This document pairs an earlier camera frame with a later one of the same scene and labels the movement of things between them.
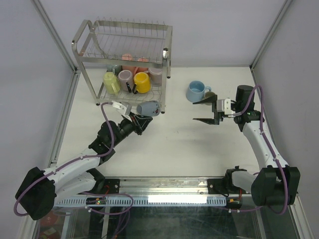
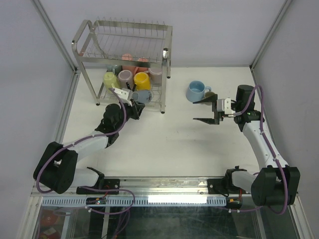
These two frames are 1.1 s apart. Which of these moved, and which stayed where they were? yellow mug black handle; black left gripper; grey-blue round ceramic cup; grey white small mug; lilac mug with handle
Moved: black left gripper; grey white small mug
Stayed: grey-blue round ceramic cup; yellow mug black handle; lilac mug with handle
